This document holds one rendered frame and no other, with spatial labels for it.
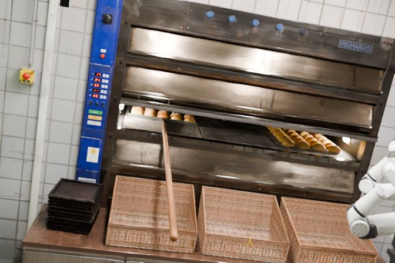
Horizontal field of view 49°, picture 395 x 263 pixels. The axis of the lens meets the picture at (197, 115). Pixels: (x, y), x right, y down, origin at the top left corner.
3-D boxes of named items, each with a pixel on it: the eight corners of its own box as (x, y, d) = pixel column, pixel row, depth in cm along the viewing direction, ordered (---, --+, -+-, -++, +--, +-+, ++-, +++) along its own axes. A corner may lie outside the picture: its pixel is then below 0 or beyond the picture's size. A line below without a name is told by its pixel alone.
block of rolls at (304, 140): (263, 125, 387) (264, 120, 386) (314, 133, 393) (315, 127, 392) (283, 147, 328) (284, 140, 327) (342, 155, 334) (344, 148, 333)
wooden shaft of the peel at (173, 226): (177, 243, 165) (178, 236, 165) (169, 242, 165) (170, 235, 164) (165, 124, 331) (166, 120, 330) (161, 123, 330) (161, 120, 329)
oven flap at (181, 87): (122, 91, 292) (127, 62, 294) (369, 129, 315) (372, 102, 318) (122, 90, 288) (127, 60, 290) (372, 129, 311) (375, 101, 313)
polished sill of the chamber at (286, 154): (116, 131, 305) (117, 125, 304) (355, 165, 328) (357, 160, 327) (115, 133, 299) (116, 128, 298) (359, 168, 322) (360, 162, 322)
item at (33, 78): (21, 80, 284) (22, 65, 282) (37, 83, 286) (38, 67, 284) (17, 82, 277) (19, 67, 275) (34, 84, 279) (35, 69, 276)
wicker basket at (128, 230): (110, 210, 309) (115, 174, 303) (187, 218, 318) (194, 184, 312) (103, 246, 262) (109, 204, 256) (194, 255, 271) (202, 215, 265)
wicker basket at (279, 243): (194, 219, 318) (201, 184, 312) (268, 228, 325) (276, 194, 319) (200, 255, 271) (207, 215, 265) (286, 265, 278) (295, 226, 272)
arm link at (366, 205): (369, 183, 189) (337, 211, 196) (374, 194, 180) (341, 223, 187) (387, 198, 190) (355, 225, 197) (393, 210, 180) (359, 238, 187)
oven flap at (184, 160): (112, 163, 303) (116, 135, 305) (351, 195, 327) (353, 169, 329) (112, 163, 299) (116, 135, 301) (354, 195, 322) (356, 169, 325)
